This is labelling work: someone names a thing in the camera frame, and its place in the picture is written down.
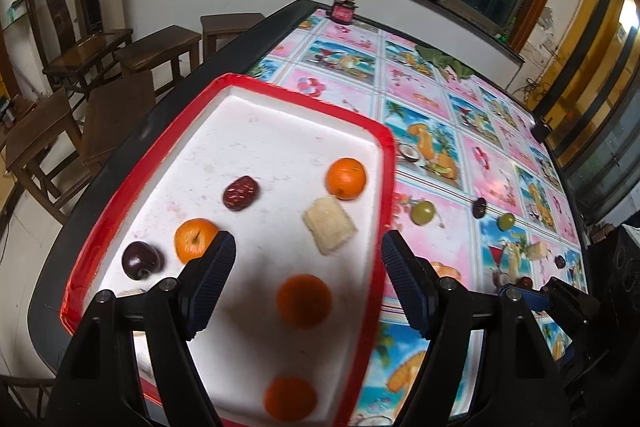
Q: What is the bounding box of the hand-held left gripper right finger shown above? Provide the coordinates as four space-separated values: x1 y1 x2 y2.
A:
381 229 568 427

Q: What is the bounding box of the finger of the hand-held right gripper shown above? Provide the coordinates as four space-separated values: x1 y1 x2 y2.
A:
499 285 552 314
541 278 601 358

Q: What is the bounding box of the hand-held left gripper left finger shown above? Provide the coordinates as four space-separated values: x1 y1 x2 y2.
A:
45 231 237 427

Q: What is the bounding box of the orange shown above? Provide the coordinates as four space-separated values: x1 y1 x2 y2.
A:
276 274 333 329
263 376 318 423
326 158 367 200
174 218 220 264

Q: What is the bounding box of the beige wafer block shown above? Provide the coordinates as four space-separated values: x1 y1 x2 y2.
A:
302 195 359 256

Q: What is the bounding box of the red tray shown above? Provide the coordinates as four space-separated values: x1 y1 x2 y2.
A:
60 73 398 427

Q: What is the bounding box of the dark purple plum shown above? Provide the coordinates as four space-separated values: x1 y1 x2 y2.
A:
121 241 166 282

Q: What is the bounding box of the fruit print tablecloth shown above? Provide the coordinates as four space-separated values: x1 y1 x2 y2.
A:
247 7 588 427

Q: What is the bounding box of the small black box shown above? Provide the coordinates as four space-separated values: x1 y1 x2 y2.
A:
531 117 553 142

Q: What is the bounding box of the wooden stool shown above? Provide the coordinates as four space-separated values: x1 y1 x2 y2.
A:
115 25 202 88
82 72 158 172
200 13 266 62
5 88 93 225

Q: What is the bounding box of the wooden armchair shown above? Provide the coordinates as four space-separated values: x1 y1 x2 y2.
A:
17 0 133 108

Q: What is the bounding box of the red jar with lid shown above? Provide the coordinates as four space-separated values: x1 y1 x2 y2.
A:
331 0 358 25

